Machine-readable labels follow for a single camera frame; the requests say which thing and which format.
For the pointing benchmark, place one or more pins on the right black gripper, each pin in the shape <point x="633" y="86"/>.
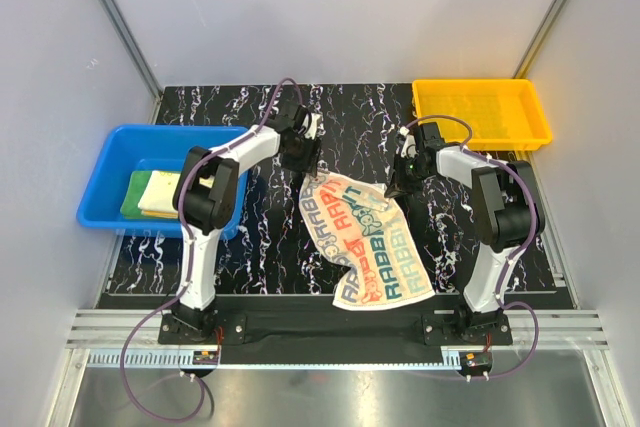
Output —
<point x="399" y="186"/>

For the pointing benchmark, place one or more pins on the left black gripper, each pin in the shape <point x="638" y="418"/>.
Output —
<point x="309" y="161"/>

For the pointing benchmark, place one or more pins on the blue red patterned towel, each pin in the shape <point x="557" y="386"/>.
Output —
<point x="352" y="224"/>

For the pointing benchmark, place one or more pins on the lime green patterned towel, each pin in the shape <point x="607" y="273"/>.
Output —
<point x="156" y="200"/>

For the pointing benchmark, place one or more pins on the green microfiber towel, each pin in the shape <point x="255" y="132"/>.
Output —
<point x="138" y="182"/>

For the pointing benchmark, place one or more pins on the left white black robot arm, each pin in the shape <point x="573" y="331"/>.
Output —
<point x="206" y="194"/>

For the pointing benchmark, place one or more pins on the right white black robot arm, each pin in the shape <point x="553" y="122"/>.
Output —
<point x="507" y="217"/>

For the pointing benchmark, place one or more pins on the yellow plastic tray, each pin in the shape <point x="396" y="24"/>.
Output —
<point x="504" y="114"/>

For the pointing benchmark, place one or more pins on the blue plastic bin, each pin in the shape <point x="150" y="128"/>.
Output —
<point x="132" y="147"/>

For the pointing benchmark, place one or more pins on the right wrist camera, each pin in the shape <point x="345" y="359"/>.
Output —
<point x="420" y="139"/>

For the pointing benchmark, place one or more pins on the slotted cable duct rail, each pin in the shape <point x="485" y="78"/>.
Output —
<point x="275" y="358"/>

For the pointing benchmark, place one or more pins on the left aluminium frame post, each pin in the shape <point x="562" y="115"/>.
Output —
<point x="132" y="48"/>

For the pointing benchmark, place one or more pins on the aluminium frame post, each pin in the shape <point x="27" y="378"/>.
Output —
<point x="132" y="48"/>
<point x="538" y="40"/>

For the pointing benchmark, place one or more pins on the right aluminium frame post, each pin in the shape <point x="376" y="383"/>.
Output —
<point x="538" y="40"/>

